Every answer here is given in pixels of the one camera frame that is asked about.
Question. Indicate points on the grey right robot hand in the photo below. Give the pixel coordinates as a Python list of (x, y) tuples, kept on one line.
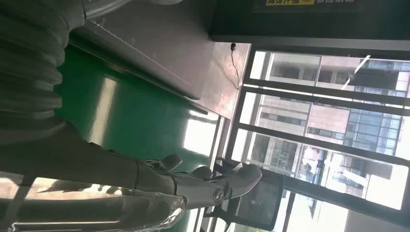
[(80, 160)]

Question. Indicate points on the green conveyor belt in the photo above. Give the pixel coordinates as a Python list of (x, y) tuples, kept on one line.
[(141, 125)]

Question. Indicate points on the black scanner machine column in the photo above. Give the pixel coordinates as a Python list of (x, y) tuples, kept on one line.
[(288, 22)]

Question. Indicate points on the black office chair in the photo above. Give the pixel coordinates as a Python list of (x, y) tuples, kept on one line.
[(259, 201)]

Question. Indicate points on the yellow and white column label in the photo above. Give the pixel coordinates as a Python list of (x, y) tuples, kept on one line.
[(290, 2)]

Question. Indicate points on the silver aluminium conveyor frame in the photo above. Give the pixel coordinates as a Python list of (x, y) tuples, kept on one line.
[(220, 141)]

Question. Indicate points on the dark window frame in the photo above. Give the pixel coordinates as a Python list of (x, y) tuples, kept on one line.
[(320, 91)]

